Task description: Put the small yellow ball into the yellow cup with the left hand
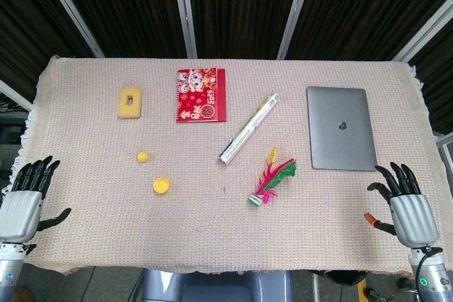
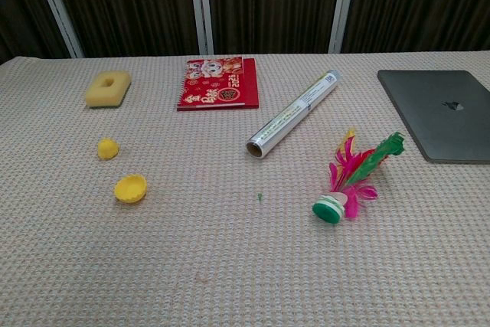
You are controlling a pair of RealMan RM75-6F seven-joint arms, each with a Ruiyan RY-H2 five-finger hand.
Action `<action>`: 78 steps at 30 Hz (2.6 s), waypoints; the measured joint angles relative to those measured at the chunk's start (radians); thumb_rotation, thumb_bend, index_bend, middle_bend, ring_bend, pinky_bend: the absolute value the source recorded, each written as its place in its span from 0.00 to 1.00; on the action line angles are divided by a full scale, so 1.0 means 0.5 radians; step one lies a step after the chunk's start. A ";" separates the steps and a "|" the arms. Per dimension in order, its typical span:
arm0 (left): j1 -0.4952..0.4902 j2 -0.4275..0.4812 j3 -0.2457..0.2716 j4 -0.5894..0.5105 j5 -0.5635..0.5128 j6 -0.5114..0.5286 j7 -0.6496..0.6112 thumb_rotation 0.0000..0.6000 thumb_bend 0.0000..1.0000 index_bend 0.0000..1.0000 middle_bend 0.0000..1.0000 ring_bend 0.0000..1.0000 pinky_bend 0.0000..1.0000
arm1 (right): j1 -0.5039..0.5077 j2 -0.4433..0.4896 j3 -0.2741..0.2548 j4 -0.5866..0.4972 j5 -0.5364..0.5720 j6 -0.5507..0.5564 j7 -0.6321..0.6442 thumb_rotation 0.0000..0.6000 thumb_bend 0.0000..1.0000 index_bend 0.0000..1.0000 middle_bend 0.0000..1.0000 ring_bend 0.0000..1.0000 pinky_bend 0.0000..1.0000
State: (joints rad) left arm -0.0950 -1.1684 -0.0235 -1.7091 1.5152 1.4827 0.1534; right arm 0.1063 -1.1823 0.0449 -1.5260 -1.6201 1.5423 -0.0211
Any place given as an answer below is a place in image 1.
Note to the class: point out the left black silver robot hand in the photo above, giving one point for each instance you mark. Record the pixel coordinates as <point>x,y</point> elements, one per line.
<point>19,211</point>

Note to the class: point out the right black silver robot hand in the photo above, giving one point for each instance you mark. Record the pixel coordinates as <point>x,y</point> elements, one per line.
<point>414,219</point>

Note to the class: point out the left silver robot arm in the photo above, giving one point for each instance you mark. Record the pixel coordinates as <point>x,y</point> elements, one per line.
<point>10,266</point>

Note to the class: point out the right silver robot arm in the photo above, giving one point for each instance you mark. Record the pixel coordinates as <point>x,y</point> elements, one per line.
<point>433,280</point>

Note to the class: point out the yellow capsule half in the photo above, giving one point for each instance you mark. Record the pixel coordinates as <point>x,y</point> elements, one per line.
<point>161,185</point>

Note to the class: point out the grey closed laptop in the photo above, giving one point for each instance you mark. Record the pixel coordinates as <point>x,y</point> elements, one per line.
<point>341,128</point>

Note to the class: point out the yellow sponge with hole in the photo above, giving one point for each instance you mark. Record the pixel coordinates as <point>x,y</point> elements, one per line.
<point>124,107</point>

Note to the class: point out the colourful feather shuttlecock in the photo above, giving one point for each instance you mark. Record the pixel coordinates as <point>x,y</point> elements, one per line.
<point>270,178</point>

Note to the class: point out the beige woven tablecloth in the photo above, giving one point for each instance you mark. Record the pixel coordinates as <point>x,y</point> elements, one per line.
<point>198,231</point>

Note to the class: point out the silver foil roll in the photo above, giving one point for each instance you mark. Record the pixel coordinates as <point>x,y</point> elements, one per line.
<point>247,128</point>

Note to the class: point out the grey robot torso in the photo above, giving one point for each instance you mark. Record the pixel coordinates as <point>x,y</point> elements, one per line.
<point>230,291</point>

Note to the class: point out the red spiral desk calendar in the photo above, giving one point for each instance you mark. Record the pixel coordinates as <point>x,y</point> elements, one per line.
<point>201,100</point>

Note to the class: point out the white aluminium frame post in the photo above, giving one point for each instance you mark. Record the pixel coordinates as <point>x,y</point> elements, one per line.
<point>184,8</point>
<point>14,95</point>
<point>424,33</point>
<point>70,10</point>
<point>295,10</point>

